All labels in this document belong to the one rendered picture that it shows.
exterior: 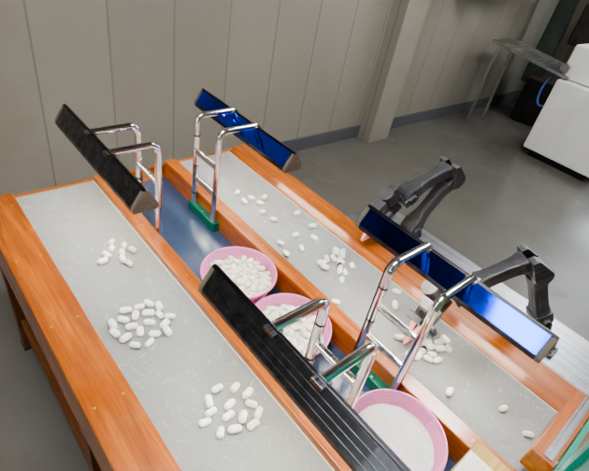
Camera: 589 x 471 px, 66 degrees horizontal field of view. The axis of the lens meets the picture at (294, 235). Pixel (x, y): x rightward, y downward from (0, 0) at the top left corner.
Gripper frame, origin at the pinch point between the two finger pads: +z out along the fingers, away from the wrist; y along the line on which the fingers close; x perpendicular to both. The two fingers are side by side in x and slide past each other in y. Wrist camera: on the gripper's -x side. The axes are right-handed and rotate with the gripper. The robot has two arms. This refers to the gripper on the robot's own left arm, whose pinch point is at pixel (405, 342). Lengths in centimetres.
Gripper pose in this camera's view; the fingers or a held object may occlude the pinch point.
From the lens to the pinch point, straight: 153.4
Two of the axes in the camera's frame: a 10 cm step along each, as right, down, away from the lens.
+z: -6.8, 7.3, -0.7
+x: 3.6, 4.1, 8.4
